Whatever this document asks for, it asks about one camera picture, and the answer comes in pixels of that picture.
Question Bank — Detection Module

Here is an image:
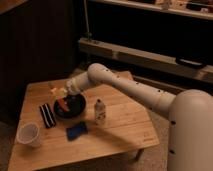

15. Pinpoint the vertical metal pole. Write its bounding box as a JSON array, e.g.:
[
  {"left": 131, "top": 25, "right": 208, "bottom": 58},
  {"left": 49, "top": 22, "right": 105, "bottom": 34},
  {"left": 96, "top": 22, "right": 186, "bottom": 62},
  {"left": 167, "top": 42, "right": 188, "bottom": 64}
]
[{"left": 83, "top": 0, "right": 92, "bottom": 41}]

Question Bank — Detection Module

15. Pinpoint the orange pepper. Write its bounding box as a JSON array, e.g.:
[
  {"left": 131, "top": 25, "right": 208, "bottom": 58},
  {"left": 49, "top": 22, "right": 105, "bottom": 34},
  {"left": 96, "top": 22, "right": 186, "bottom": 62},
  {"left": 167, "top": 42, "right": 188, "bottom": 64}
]
[{"left": 57, "top": 99, "right": 69, "bottom": 112}]

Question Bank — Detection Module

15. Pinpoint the black ceramic cup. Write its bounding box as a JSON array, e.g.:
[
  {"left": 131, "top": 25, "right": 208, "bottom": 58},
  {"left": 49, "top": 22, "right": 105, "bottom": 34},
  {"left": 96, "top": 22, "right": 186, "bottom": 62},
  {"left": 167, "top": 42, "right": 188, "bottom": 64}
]
[{"left": 53, "top": 94, "right": 86, "bottom": 119}]

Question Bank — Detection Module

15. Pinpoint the grey metal shelf beam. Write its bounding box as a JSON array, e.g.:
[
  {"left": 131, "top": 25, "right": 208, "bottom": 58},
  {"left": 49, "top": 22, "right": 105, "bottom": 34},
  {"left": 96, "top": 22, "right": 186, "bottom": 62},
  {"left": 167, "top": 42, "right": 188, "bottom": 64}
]
[{"left": 78, "top": 38, "right": 213, "bottom": 84}]

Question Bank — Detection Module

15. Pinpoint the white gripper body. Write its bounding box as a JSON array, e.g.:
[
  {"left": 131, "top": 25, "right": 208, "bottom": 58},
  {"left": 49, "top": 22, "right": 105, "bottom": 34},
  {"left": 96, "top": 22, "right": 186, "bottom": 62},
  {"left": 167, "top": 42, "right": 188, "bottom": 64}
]
[{"left": 66, "top": 78, "right": 82, "bottom": 95}]

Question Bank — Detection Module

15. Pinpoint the black handle on shelf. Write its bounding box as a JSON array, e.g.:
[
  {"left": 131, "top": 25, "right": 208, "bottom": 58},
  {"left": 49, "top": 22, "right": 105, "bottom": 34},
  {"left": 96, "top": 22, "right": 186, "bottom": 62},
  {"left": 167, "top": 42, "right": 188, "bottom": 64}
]
[{"left": 175, "top": 58, "right": 207, "bottom": 69}]

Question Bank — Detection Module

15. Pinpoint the blue sponge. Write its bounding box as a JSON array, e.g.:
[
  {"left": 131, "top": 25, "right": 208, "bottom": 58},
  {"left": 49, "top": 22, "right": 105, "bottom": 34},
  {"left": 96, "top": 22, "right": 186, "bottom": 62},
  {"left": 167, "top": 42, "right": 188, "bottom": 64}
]
[{"left": 66, "top": 122, "right": 88, "bottom": 141}]

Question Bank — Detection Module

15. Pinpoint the wooden table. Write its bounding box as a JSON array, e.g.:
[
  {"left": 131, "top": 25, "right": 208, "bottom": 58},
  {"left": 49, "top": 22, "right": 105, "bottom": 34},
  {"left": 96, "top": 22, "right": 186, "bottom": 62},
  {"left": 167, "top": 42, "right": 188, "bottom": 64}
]
[{"left": 8, "top": 82, "right": 159, "bottom": 171}]

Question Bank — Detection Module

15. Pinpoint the white plastic cup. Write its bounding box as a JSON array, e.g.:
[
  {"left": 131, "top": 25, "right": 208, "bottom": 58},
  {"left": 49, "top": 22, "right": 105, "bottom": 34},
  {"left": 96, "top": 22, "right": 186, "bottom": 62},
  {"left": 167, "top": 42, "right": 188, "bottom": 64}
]
[{"left": 16, "top": 123, "right": 41, "bottom": 147}]

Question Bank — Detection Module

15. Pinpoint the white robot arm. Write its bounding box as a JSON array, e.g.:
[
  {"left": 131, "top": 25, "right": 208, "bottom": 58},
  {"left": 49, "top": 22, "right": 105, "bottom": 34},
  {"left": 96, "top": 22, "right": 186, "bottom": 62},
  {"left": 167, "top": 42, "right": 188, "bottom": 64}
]
[{"left": 51, "top": 63, "right": 213, "bottom": 171}]

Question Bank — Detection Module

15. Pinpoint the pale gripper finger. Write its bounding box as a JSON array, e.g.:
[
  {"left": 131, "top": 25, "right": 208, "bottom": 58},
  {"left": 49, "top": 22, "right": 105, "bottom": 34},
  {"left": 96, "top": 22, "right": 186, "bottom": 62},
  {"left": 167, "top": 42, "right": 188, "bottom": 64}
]
[{"left": 51, "top": 88, "right": 67, "bottom": 100}]

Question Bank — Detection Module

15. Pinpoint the clear spice shaker bottle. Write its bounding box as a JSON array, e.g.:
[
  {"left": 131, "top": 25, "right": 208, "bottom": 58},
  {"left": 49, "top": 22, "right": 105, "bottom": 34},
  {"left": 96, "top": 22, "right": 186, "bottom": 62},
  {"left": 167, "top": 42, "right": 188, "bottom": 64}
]
[{"left": 94, "top": 99, "right": 106, "bottom": 125}]

